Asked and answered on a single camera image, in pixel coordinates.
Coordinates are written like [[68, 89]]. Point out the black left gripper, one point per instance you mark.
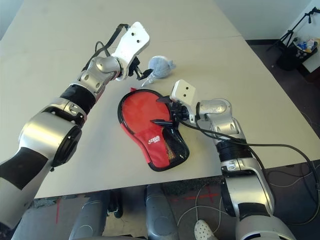
[[136, 66]]

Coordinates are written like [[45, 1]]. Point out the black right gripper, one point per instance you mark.
[[180, 112]]

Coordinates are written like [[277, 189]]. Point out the grey ball zipper pull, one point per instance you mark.
[[160, 66]]

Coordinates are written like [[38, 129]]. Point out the red black paddle case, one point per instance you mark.
[[160, 155]]

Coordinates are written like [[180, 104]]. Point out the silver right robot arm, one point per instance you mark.
[[240, 175]]

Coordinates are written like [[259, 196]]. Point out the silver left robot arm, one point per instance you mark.
[[45, 140]]

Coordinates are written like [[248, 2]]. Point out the dark speckled foam floor mat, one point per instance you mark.
[[60, 202], [185, 190]]

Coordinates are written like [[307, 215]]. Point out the white perforated shoe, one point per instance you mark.
[[203, 230]]

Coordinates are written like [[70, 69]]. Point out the grey robot left leg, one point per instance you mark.
[[92, 220]]

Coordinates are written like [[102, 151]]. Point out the black bin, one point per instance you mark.
[[287, 60]]

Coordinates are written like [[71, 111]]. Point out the black tripod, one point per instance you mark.
[[288, 35]]

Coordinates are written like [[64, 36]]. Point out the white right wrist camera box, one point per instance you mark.
[[183, 91]]

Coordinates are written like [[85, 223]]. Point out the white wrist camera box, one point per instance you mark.
[[183, 91], [132, 42]]

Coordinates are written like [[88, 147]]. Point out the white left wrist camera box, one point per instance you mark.
[[132, 42]]

